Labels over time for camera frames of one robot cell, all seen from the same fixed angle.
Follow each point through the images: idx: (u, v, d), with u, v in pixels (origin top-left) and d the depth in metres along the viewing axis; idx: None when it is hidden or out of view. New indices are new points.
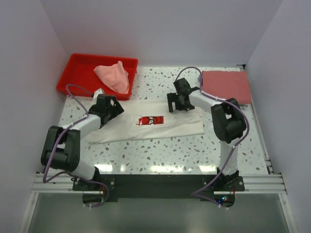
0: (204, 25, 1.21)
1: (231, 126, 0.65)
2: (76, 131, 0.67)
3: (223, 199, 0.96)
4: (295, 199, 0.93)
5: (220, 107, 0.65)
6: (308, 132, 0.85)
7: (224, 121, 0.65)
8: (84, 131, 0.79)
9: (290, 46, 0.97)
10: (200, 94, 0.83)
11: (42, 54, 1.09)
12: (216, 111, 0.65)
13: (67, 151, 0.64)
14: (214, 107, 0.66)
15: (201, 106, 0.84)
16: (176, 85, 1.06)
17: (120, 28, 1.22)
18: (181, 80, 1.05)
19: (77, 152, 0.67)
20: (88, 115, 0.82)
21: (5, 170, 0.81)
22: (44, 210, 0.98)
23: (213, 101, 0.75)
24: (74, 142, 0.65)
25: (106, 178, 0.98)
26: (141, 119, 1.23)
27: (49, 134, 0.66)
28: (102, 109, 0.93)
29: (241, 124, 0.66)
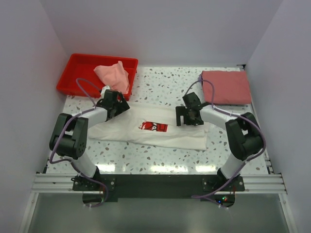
0: (204, 25, 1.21)
1: (248, 142, 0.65)
2: (84, 119, 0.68)
3: (223, 199, 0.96)
4: (295, 199, 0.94)
5: (235, 123, 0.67)
6: (308, 132, 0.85)
7: (241, 137, 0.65)
8: (91, 122, 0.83)
9: (290, 46, 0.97)
10: (212, 108, 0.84)
11: (42, 54, 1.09)
12: (233, 126, 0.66)
13: (75, 136, 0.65)
14: (230, 122, 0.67)
15: (213, 120, 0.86)
16: (185, 99, 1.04)
17: (120, 28, 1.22)
18: (189, 95, 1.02)
19: (83, 140, 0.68)
20: (95, 108, 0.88)
21: (5, 170, 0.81)
22: (44, 210, 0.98)
23: (226, 116, 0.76)
24: (82, 128, 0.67)
25: (106, 178, 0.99)
26: (144, 123, 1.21)
27: (59, 120, 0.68)
28: (109, 104, 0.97)
29: (258, 141, 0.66)
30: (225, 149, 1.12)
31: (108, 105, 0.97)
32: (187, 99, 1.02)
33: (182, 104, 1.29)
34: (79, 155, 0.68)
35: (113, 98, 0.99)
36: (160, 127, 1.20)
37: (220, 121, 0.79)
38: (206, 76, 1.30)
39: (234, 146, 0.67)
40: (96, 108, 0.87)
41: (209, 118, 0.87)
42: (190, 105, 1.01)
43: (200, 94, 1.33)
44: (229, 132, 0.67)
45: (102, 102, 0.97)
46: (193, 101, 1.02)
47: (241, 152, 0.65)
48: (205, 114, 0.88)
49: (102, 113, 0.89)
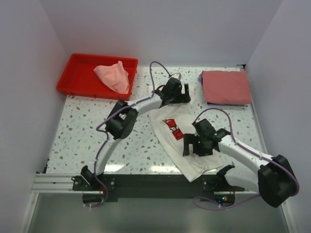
0: (204, 25, 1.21)
1: (282, 190, 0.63)
2: (135, 111, 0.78)
3: (223, 199, 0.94)
4: (295, 199, 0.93)
5: (269, 171, 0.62)
6: (308, 131, 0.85)
7: (276, 187, 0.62)
8: (144, 109, 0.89)
9: (290, 46, 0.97)
10: (234, 143, 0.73)
11: (43, 54, 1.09)
12: (267, 177, 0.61)
13: (123, 123, 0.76)
14: (263, 171, 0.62)
15: (230, 155, 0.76)
16: (195, 126, 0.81)
17: (120, 28, 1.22)
18: (202, 121, 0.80)
19: (129, 126, 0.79)
20: (152, 95, 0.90)
21: (5, 169, 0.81)
22: (45, 210, 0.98)
23: (255, 158, 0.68)
24: (130, 119, 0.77)
25: (106, 178, 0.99)
26: (170, 119, 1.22)
27: (116, 105, 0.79)
28: (168, 93, 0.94)
29: (291, 186, 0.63)
30: None
31: (166, 94, 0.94)
32: (199, 127, 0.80)
33: None
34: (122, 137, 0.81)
35: (174, 89, 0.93)
36: (177, 132, 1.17)
37: (247, 162, 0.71)
38: (206, 77, 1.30)
39: (267, 191, 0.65)
40: (153, 97, 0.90)
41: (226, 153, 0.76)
42: (203, 133, 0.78)
43: (200, 94, 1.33)
44: (262, 179, 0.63)
45: (163, 90, 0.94)
46: (206, 128, 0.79)
47: (275, 199, 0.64)
48: (222, 149, 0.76)
49: (157, 103, 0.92)
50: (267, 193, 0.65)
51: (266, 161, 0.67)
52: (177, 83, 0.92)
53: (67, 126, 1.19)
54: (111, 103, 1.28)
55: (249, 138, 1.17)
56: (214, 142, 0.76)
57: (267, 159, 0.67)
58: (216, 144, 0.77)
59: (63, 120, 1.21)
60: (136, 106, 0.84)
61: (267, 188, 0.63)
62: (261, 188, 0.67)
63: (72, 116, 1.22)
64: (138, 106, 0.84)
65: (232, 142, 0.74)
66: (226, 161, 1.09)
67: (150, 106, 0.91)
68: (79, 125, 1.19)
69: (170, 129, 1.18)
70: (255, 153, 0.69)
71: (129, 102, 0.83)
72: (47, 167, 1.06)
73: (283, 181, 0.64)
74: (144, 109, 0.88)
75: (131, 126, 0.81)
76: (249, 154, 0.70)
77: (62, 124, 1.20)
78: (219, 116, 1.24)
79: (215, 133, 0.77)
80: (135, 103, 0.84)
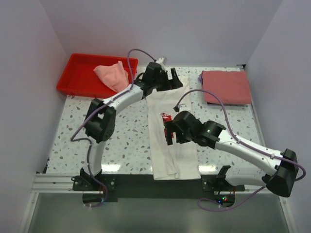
0: (204, 26, 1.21)
1: (292, 184, 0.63)
2: (112, 110, 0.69)
3: (223, 199, 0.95)
4: (295, 199, 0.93)
5: (285, 171, 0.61)
6: (307, 131, 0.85)
7: (290, 184, 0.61)
8: (124, 105, 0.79)
9: (290, 46, 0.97)
10: (236, 141, 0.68)
11: (43, 54, 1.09)
12: (285, 178, 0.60)
13: (101, 124, 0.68)
14: (281, 173, 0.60)
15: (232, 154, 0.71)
16: (180, 122, 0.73)
17: (120, 28, 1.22)
18: (186, 115, 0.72)
19: (111, 126, 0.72)
20: (131, 88, 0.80)
21: (5, 170, 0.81)
22: (44, 210, 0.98)
23: (267, 158, 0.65)
24: (109, 119, 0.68)
25: (106, 178, 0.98)
26: (169, 116, 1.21)
27: (91, 105, 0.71)
28: (149, 82, 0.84)
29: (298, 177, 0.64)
30: None
31: (147, 83, 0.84)
32: (184, 123, 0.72)
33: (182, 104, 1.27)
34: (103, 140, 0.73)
35: (154, 75, 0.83)
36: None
37: (255, 161, 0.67)
38: (206, 76, 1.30)
39: (280, 191, 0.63)
40: (132, 90, 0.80)
41: (226, 150, 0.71)
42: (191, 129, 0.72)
43: (200, 94, 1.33)
44: (277, 180, 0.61)
45: (143, 78, 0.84)
46: (193, 123, 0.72)
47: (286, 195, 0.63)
48: (220, 147, 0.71)
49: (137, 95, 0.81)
50: (276, 190, 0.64)
51: (278, 160, 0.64)
52: (157, 68, 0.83)
53: (67, 126, 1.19)
54: None
55: (249, 138, 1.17)
56: (209, 140, 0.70)
57: (279, 158, 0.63)
58: (210, 141, 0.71)
59: (63, 120, 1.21)
60: (113, 102, 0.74)
61: (280, 187, 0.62)
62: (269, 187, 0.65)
63: (72, 116, 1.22)
64: (115, 103, 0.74)
65: (233, 141, 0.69)
66: (226, 161, 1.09)
67: (130, 99, 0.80)
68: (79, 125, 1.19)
69: (164, 126, 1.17)
70: (266, 153, 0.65)
71: (104, 101, 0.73)
72: (47, 167, 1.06)
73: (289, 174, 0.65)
74: (122, 105, 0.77)
75: (112, 126, 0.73)
76: (258, 153, 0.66)
77: (62, 124, 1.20)
78: (220, 116, 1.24)
79: (207, 130, 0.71)
80: (112, 99, 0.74)
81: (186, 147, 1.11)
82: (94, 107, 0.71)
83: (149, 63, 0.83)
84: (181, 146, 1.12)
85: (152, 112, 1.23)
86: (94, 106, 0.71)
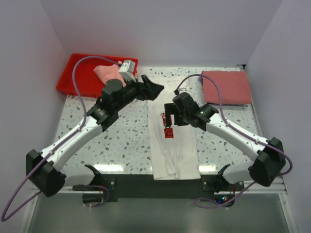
0: (204, 26, 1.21)
1: (274, 172, 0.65)
2: (48, 168, 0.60)
3: (223, 199, 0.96)
4: (295, 199, 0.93)
5: (266, 157, 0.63)
6: (307, 131, 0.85)
7: (269, 170, 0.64)
8: (77, 146, 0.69)
9: (290, 46, 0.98)
10: (225, 124, 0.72)
11: (43, 54, 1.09)
12: (264, 161, 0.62)
13: (42, 182, 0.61)
14: (260, 157, 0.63)
15: (220, 136, 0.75)
16: (176, 102, 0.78)
17: (120, 28, 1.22)
18: (183, 96, 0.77)
19: (56, 179, 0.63)
20: (81, 126, 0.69)
21: (5, 169, 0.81)
22: (44, 210, 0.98)
23: (250, 141, 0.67)
24: (46, 178, 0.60)
25: (106, 178, 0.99)
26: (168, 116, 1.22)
27: (27, 159, 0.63)
28: (110, 106, 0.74)
29: (280, 167, 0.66)
30: (225, 149, 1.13)
31: (107, 108, 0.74)
32: (181, 103, 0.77)
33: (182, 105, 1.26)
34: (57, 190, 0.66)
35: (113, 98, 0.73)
36: (168, 130, 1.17)
37: (239, 144, 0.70)
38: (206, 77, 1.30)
39: (258, 175, 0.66)
40: (82, 130, 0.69)
41: (215, 132, 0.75)
42: (186, 110, 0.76)
43: (200, 94, 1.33)
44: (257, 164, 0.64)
45: (101, 104, 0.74)
46: (189, 105, 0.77)
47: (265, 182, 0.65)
48: (210, 128, 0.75)
49: (93, 131, 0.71)
50: (257, 176, 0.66)
51: (262, 145, 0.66)
52: (114, 90, 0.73)
53: (67, 126, 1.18)
54: None
55: None
56: (200, 121, 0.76)
57: (263, 143, 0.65)
58: (201, 123, 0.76)
59: (63, 120, 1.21)
60: (55, 154, 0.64)
61: (260, 173, 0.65)
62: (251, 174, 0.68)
63: (72, 116, 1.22)
64: (57, 154, 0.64)
65: (222, 124, 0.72)
66: (226, 161, 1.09)
67: (83, 140, 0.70)
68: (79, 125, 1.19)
69: (164, 125, 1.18)
70: (251, 138, 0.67)
71: (43, 153, 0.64)
72: None
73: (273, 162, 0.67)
74: (73, 149, 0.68)
75: (59, 178, 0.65)
76: (244, 138, 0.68)
77: (62, 124, 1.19)
78: None
79: (201, 111, 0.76)
80: (52, 150, 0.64)
81: (186, 147, 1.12)
82: (31, 163, 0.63)
83: (106, 85, 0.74)
84: (181, 146, 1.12)
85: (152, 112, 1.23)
86: (30, 162, 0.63)
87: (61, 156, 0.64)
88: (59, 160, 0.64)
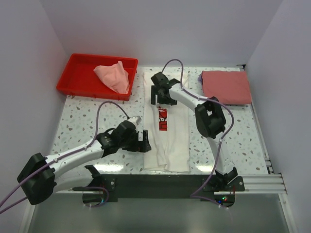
0: (204, 26, 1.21)
1: (212, 123, 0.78)
2: (49, 174, 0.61)
3: (223, 199, 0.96)
4: (295, 199, 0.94)
5: (203, 107, 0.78)
6: (308, 131, 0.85)
7: (207, 119, 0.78)
8: (76, 163, 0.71)
9: (289, 46, 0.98)
10: (181, 89, 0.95)
11: (42, 54, 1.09)
12: (199, 111, 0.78)
13: (34, 187, 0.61)
14: (198, 108, 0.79)
15: (179, 99, 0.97)
16: (154, 79, 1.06)
17: (120, 28, 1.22)
18: (157, 74, 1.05)
19: (47, 190, 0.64)
20: (87, 146, 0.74)
21: (5, 170, 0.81)
22: (44, 210, 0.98)
23: (195, 100, 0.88)
24: (42, 185, 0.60)
25: (106, 178, 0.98)
26: (164, 109, 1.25)
27: (30, 160, 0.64)
28: (116, 140, 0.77)
29: (221, 121, 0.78)
30: None
31: (113, 141, 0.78)
32: (156, 79, 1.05)
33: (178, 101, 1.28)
34: (37, 201, 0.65)
35: (124, 135, 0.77)
36: (163, 124, 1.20)
37: (189, 103, 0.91)
38: (206, 76, 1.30)
39: (202, 127, 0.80)
40: (88, 149, 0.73)
41: (176, 96, 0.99)
42: (158, 83, 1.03)
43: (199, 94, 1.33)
44: (198, 115, 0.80)
45: (111, 135, 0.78)
46: (161, 79, 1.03)
47: (205, 131, 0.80)
48: (172, 94, 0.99)
49: (95, 154, 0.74)
50: (202, 128, 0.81)
51: (202, 100, 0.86)
52: (129, 129, 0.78)
53: (67, 127, 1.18)
54: (111, 103, 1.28)
55: (249, 138, 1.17)
56: (166, 90, 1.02)
57: (203, 99, 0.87)
58: (167, 91, 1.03)
59: (63, 120, 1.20)
60: (58, 162, 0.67)
61: (201, 123, 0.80)
62: (198, 125, 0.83)
63: (72, 116, 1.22)
64: (60, 163, 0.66)
65: (180, 89, 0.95)
66: None
67: (84, 160, 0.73)
68: (79, 125, 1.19)
69: (159, 119, 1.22)
70: (195, 96, 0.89)
71: (48, 158, 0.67)
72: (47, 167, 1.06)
73: (214, 117, 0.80)
74: (73, 164, 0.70)
75: (49, 189, 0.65)
76: (190, 97, 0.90)
77: (62, 124, 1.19)
78: None
79: (167, 83, 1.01)
80: (57, 159, 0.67)
81: (179, 141, 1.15)
82: (33, 165, 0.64)
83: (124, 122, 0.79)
84: (173, 140, 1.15)
85: (148, 108, 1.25)
86: (32, 163, 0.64)
87: (60, 168, 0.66)
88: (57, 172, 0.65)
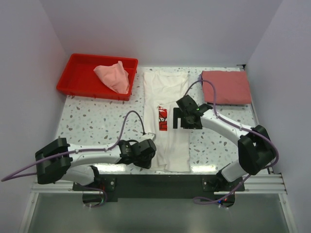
0: (204, 26, 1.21)
1: (261, 158, 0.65)
2: (66, 163, 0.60)
3: (223, 199, 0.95)
4: (295, 199, 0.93)
5: (249, 140, 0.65)
6: (308, 131, 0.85)
7: (255, 154, 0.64)
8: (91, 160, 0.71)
9: (289, 46, 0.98)
10: (215, 117, 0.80)
11: (42, 54, 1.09)
12: (246, 144, 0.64)
13: (48, 169, 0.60)
14: (242, 140, 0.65)
15: (214, 128, 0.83)
16: (180, 103, 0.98)
17: (120, 28, 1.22)
18: (184, 99, 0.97)
19: (58, 176, 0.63)
20: (109, 148, 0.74)
21: (6, 169, 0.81)
22: (44, 210, 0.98)
23: (235, 129, 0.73)
24: (56, 170, 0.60)
25: (106, 178, 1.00)
26: (164, 109, 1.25)
27: (55, 142, 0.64)
28: (134, 155, 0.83)
29: (270, 154, 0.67)
30: (225, 149, 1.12)
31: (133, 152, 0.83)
32: (182, 104, 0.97)
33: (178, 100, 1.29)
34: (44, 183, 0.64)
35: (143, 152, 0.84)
36: (163, 124, 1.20)
37: (228, 133, 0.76)
38: (206, 76, 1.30)
39: (247, 163, 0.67)
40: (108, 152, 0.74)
41: (209, 125, 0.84)
42: (186, 108, 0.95)
43: (200, 95, 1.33)
44: (242, 149, 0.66)
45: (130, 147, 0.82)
46: (188, 104, 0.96)
47: (253, 169, 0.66)
48: (205, 122, 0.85)
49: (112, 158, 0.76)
50: (247, 164, 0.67)
51: (246, 131, 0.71)
52: (149, 147, 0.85)
53: (67, 126, 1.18)
54: (111, 103, 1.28)
55: None
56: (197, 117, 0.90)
57: (247, 129, 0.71)
58: (198, 119, 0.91)
59: (63, 120, 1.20)
60: (77, 154, 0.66)
61: (247, 158, 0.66)
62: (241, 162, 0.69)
63: (72, 116, 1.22)
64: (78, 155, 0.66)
65: (214, 116, 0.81)
66: (226, 161, 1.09)
67: (99, 159, 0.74)
68: (79, 125, 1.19)
69: (159, 119, 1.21)
70: (235, 124, 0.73)
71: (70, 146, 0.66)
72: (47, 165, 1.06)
73: (261, 151, 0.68)
74: (88, 160, 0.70)
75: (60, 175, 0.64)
76: (230, 126, 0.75)
77: (62, 124, 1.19)
78: None
79: (198, 109, 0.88)
80: (78, 150, 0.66)
81: (179, 141, 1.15)
82: (55, 148, 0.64)
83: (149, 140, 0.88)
84: (173, 139, 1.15)
85: (148, 108, 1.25)
86: (55, 146, 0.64)
87: (78, 159, 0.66)
88: (73, 162, 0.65)
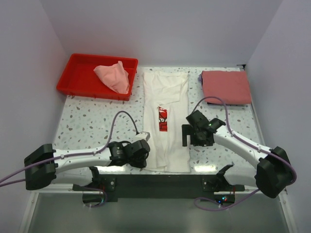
0: (204, 26, 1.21)
1: (280, 181, 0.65)
2: (51, 169, 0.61)
3: (223, 199, 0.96)
4: (295, 198, 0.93)
5: (269, 163, 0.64)
6: (308, 131, 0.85)
7: (275, 178, 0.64)
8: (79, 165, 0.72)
9: (289, 46, 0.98)
10: (230, 134, 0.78)
11: (42, 54, 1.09)
12: (266, 169, 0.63)
13: (34, 175, 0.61)
14: (263, 164, 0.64)
15: (228, 146, 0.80)
16: (190, 119, 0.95)
17: (120, 28, 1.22)
18: (194, 114, 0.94)
19: (45, 182, 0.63)
20: (96, 152, 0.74)
21: (6, 170, 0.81)
22: (44, 210, 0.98)
23: (253, 150, 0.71)
24: (42, 175, 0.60)
25: (106, 178, 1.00)
26: (164, 109, 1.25)
27: (41, 149, 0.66)
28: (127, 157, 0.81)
29: (290, 176, 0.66)
30: (225, 149, 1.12)
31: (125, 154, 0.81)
32: (193, 119, 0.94)
33: (178, 100, 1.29)
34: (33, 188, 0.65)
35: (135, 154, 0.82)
36: (163, 124, 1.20)
37: (244, 153, 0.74)
38: (206, 77, 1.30)
39: (265, 185, 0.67)
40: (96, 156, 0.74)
41: (222, 142, 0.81)
42: (197, 124, 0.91)
43: (200, 95, 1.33)
44: (261, 172, 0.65)
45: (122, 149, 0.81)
46: (199, 119, 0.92)
47: (271, 191, 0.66)
48: (218, 139, 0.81)
49: (101, 162, 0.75)
50: (265, 185, 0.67)
51: (265, 153, 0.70)
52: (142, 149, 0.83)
53: (67, 126, 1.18)
54: (111, 103, 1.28)
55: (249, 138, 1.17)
56: (209, 133, 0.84)
57: (266, 151, 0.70)
58: (210, 134, 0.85)
59: (63, 120, 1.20)
60: (63, 159, 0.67)
61: (266, 180, 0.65)
62: (258, 181, 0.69)
63: (72, 116, 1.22)
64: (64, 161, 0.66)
65: (228, 134, 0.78)
66: (226, 161, 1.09)
67: (88, 164, 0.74)
68: (79, 125, 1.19)
69: (159, 119, 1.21)
70: (254, 146, 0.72)
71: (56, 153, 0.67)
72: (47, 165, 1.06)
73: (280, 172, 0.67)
74: (76, 165, 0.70)
75: (48, 181, 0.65)
76: (248, 146, 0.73)
77: (62, 124, 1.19)
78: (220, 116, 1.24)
79: (209, 124, 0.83)
80: (63, 156, 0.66)
81: (179, 141, 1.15)
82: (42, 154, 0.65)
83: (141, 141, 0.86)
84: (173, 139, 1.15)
85: (148, 108, 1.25)
86: (41, 152, 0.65)
87: (64, 165, 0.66)
88: (59, 168, 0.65)
